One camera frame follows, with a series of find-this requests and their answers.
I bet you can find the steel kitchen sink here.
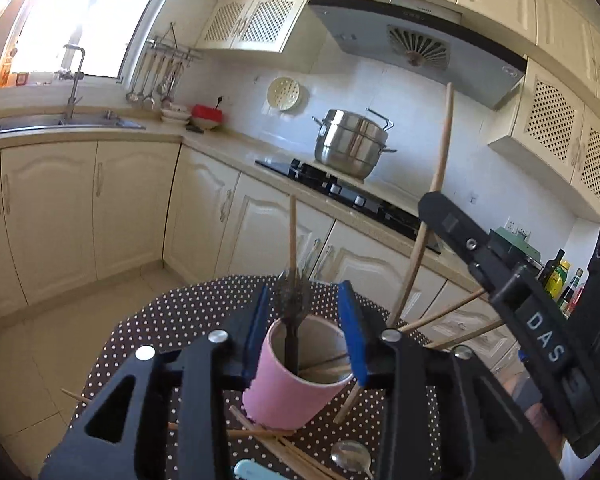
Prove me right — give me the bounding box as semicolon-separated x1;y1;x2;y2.
0;110;147;138

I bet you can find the large lattice-door cabinet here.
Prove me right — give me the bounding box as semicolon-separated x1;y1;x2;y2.
487;57;600;223

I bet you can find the yellow-green bottle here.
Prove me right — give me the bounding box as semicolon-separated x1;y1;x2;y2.
545;260;573;306

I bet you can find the person's right hand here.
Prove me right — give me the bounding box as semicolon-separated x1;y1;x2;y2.
505;375;566;466

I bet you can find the pink cup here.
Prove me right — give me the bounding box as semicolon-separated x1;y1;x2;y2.
241;315;363;431

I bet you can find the dark soy sauce bottle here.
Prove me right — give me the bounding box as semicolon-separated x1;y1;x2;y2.
560;268;586;316

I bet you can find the grey range hood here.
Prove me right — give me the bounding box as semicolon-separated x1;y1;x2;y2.
307;0;528;111

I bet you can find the kitchen window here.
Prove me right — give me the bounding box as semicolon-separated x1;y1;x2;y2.
0;0;181;91

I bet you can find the dark oil bottle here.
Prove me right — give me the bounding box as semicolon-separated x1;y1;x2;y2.
537;248;566;291

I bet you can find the red lidded container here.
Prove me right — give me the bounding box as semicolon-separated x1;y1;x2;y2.
190;104;226;131

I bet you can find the wall utensil rack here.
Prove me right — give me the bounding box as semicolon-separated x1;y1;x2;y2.
145;22;204;61

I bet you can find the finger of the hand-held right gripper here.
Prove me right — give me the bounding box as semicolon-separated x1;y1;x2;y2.
419;192;518;291

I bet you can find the thin bamboo chopstick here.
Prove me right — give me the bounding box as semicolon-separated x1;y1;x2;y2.
332;81;455;425

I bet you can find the stainless steel steamer pot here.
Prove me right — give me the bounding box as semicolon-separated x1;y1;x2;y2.
312;107;398;181

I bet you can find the row of hanging steel ladles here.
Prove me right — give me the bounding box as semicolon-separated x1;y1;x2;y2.
125;52;186;109

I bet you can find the cream perforated steamer plate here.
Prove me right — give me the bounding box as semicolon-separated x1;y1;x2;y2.
266;76;310;112

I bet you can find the small lattice-door cabinet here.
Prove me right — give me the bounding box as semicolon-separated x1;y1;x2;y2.
196;0;313;54

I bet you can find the bunch of wooden chopsticks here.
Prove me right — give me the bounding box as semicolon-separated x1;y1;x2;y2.
60;194;506;480

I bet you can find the green electric cooker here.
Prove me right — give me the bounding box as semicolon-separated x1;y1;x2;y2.
489;226;541;273

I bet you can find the beige kitchen countertop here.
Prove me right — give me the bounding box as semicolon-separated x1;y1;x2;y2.
0;105;581;311

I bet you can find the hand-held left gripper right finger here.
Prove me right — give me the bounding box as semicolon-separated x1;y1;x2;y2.
337;280;563;480

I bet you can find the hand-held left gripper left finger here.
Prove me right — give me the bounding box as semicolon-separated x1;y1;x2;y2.
40;284;271;480

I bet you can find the steel spoon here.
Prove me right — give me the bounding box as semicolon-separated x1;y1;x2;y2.
330;440;376;480

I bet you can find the dark metal fork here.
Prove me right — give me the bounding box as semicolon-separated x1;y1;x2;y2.
277;269;311;368

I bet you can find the steel faucet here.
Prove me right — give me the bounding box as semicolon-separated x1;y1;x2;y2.
55;44;88;123

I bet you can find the double wall socket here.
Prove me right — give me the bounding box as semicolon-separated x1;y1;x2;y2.
504;217;532;238

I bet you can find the stack of white bowls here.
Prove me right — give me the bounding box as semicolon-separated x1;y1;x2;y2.
160;102;191;125

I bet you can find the black glass gas stove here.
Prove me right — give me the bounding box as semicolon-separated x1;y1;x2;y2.
255;157;443;253

